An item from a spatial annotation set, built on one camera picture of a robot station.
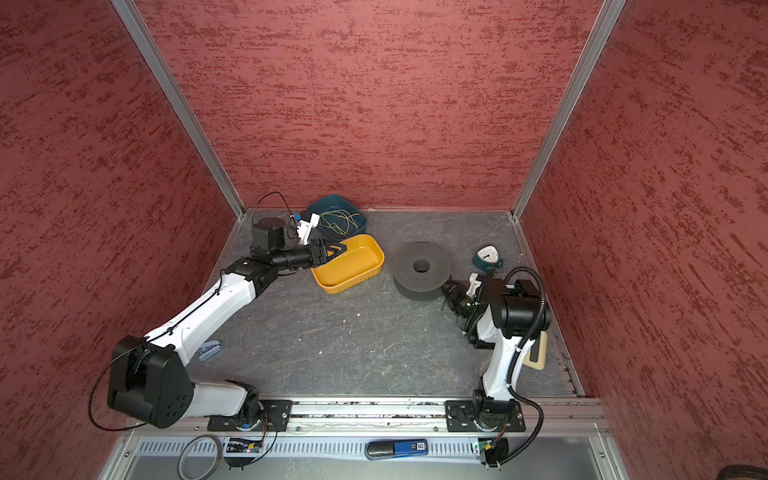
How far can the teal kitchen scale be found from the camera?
1032 mm

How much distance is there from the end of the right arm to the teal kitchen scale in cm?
16

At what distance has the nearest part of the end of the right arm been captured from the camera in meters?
0.87
